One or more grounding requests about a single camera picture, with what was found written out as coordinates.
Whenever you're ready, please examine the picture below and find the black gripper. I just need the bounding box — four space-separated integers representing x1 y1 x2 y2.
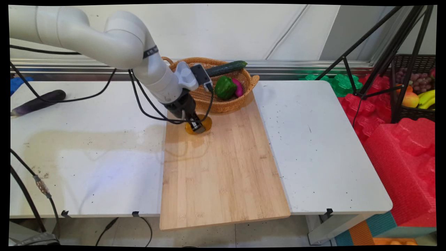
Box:
167 89 207 135

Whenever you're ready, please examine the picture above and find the yellow-brown potato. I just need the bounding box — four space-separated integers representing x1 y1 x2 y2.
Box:
185 114 213 136

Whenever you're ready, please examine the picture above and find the dark green cucumber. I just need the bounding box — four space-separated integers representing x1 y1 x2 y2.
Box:
205 60 248 78

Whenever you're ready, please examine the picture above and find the woven wicker basket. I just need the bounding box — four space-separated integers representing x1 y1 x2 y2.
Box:
161 57 260 114

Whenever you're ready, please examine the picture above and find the green bell pepper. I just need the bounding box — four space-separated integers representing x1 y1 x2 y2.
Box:
214 76 238 100

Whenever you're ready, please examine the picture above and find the wooden cutting board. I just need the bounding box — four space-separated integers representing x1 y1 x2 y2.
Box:
159 91 291 231

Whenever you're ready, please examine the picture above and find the magenta toy vegetable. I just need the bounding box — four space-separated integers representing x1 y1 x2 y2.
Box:
231 78 245 98

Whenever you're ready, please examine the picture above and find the green foam mat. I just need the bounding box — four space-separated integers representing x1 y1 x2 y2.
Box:
299 73 363 98

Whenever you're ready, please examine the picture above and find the dark purple eggplant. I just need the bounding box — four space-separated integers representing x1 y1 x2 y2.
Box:
10 90 67 117

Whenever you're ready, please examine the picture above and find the white table leg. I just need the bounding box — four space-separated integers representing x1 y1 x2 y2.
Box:
308 212 378 245

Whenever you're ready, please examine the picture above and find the blue foam piece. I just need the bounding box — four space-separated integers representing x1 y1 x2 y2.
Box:
10 77 34 96

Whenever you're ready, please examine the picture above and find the dark gray flat device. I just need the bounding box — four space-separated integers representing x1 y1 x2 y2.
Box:
13 231 62 246

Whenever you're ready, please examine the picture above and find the black tripod stand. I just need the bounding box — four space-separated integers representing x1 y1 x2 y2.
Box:
315 5 436 123

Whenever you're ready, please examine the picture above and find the red foam mat stack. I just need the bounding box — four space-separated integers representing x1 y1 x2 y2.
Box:
337 74 437 228

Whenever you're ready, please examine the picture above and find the teal and orange foam mat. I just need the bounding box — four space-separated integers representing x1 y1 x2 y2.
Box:
334 211 437 246

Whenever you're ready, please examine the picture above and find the yellow-red peach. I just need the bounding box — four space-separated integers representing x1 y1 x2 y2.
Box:
401 92 420 108

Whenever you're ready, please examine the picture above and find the black wicker fruit basket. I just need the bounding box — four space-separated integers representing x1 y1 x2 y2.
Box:
390 54 436 123

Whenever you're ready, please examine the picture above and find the purple grape bunch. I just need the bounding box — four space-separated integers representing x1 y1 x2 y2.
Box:
395 67 435 94

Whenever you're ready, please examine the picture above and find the yellow banana bunch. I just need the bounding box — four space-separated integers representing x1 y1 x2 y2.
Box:
418 89 436 110

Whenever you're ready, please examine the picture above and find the short black camera cable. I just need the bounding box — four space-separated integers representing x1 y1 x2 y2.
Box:
190 85 214 123

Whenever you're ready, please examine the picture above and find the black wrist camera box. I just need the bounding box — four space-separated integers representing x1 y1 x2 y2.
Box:
190 63 214 92

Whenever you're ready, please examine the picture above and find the gray camera mount bracket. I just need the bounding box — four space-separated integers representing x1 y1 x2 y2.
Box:
174 61 200 92

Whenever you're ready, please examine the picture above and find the black wrist cable bundle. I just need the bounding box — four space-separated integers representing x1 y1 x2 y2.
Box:
128 69 190 125

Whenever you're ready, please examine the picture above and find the black floor cable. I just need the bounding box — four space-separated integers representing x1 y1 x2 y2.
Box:
95 217 120 246
139 215 153 246

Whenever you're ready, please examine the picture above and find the metal wall rail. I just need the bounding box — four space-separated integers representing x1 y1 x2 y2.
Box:
10 58 374 82

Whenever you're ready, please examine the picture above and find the long looping black arm cable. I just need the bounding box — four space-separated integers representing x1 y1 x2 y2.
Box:
10 45 117 104

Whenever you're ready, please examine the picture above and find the thin cable with metal connector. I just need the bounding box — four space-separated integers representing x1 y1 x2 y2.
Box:
10 149 60 239

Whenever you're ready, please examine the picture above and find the thick black cable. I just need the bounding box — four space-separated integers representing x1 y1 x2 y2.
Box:
10 165 47 233

